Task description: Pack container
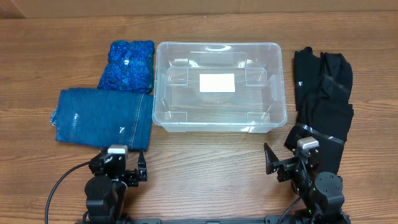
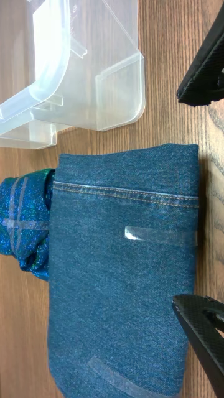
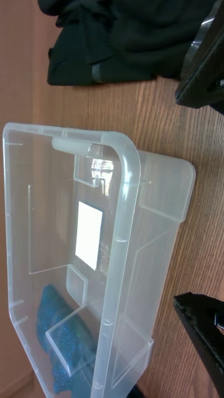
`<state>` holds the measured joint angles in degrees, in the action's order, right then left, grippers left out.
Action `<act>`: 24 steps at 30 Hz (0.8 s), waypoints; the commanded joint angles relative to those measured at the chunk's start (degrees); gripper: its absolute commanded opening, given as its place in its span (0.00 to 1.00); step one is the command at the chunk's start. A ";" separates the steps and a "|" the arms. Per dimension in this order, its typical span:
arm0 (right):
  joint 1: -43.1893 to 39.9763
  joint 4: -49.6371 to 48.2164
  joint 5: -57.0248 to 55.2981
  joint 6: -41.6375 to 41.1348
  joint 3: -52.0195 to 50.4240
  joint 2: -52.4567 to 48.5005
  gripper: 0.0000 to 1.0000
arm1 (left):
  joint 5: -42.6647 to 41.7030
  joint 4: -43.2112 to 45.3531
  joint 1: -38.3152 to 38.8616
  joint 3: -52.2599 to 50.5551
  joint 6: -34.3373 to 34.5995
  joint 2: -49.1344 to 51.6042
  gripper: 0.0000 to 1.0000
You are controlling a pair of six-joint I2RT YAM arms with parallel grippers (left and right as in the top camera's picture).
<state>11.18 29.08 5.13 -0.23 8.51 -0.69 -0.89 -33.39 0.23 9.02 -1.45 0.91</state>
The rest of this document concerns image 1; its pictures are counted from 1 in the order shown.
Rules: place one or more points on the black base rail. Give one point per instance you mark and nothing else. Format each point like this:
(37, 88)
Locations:
(211, 221)

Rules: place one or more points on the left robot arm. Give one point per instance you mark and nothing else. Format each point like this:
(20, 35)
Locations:
(106, 191)

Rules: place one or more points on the sparkly blue knit garment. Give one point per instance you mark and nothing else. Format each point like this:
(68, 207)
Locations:
(130, 67)

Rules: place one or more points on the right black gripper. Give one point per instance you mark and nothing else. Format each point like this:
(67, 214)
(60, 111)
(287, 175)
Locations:
(273, 163)

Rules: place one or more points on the clear plastic storage bin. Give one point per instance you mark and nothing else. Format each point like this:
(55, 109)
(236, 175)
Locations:
(257, 106)

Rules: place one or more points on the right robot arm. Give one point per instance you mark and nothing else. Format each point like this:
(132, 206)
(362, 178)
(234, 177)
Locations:
(320, 194)

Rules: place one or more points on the black garment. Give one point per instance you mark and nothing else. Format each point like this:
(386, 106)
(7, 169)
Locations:
(323, 87)

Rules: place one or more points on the white label in bin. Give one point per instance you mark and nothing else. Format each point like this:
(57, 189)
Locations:
(217, 83)

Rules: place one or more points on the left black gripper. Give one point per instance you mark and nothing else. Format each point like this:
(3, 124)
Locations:
(131, 175)

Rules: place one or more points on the blue denim jeans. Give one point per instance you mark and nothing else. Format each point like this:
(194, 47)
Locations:
(101, 118)

